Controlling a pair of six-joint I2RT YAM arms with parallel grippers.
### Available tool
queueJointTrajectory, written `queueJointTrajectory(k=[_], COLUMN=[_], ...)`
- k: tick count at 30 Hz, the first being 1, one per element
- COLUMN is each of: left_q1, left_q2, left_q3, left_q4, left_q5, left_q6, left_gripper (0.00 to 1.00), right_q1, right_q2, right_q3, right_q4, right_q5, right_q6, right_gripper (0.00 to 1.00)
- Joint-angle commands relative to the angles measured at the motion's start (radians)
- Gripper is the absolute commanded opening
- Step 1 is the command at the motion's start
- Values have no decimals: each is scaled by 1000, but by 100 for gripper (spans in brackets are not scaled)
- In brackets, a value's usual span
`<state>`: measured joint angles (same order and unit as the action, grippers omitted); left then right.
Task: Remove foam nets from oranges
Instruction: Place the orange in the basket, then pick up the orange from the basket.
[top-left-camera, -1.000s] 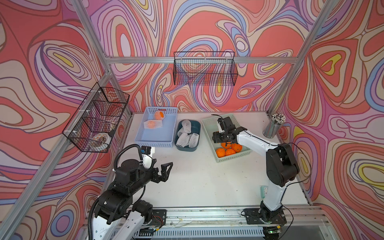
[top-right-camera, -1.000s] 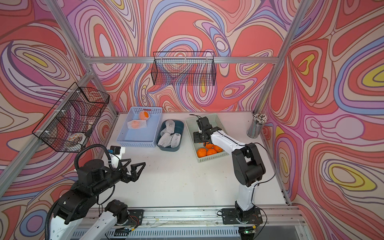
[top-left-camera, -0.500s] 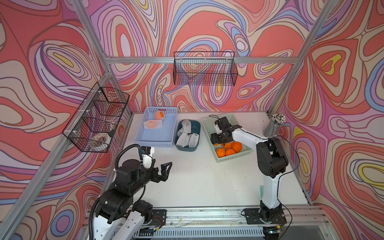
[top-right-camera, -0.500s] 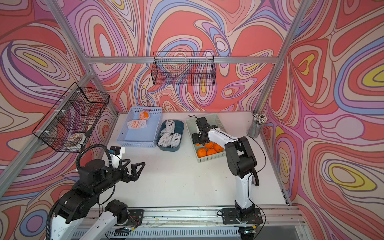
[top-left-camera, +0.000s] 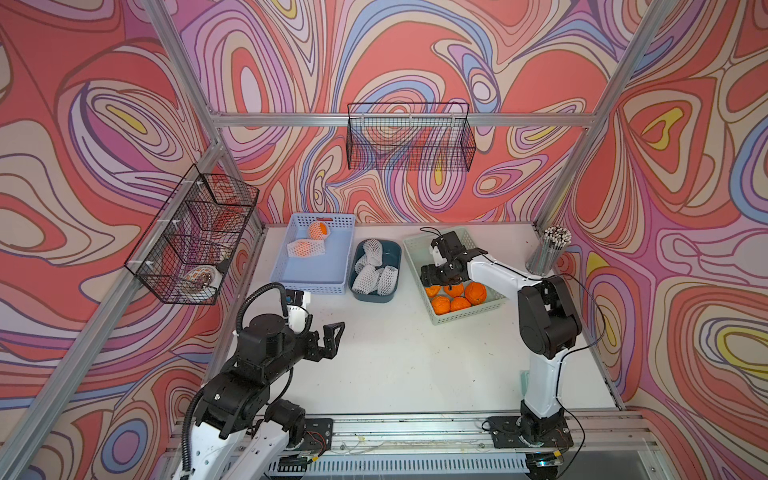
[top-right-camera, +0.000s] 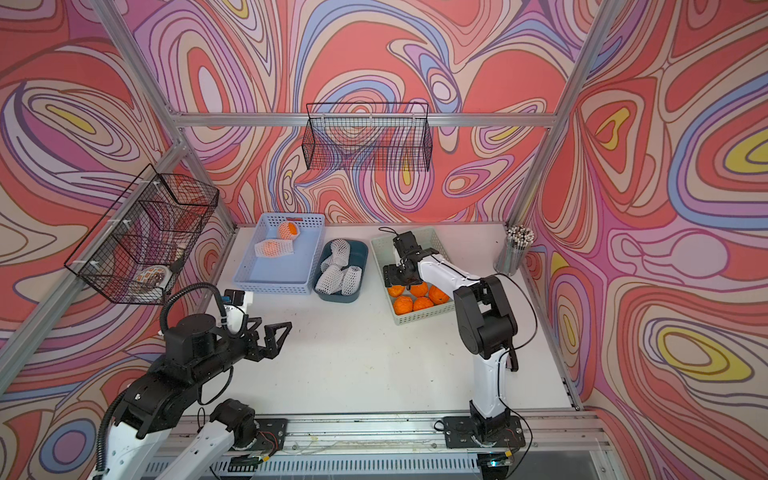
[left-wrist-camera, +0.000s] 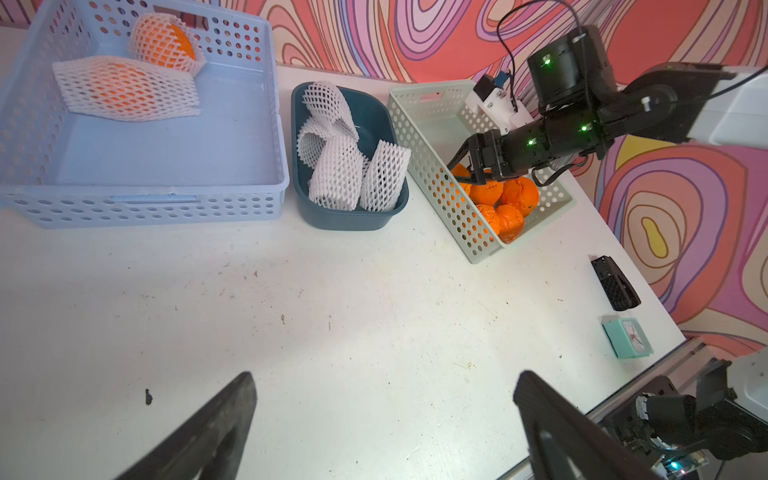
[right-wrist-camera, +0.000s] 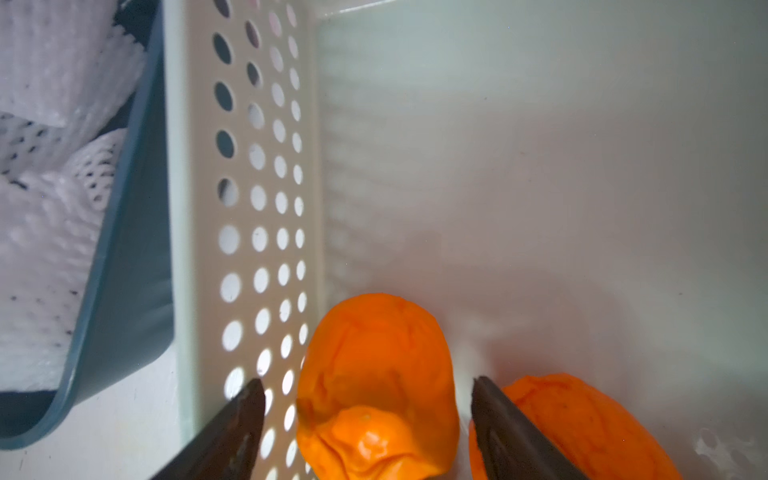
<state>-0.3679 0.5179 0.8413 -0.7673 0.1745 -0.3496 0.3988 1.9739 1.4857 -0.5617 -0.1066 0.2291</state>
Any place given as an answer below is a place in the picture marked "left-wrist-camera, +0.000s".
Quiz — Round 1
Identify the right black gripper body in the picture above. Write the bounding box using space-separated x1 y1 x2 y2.
464 107 606 183

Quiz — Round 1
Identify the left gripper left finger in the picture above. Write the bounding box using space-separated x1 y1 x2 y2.
119 371 257 479

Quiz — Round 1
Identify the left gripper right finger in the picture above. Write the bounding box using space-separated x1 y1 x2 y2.
513 370 658 479

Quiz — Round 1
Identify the white foam net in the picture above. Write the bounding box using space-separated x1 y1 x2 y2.
360 140 412 212
302 81 359 141
296 116 335 169
308 136 366 211

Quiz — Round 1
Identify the long netted orange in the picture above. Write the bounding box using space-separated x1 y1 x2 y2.
52 56 201 122

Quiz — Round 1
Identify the mint green perforated basket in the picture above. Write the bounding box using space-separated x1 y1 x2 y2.
387 79 576 265

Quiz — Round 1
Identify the small mint alarm clock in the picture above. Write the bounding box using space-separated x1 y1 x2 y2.
602 318 654 359

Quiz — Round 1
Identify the dark teal plastic tray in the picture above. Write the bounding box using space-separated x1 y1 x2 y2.
291 81 411 231

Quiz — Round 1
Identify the black stapler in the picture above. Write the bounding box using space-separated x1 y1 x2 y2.
591 256 641 312

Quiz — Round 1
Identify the lavender perforated plastic basket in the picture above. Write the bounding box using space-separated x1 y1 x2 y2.
1 0 289 229

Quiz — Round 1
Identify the netted orange top exposed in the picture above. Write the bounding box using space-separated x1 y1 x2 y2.
129 13 206 77

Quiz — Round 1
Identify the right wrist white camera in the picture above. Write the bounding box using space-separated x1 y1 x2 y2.
466 74 533 134

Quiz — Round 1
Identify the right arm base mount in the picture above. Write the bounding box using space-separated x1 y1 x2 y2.
599 351 767 479

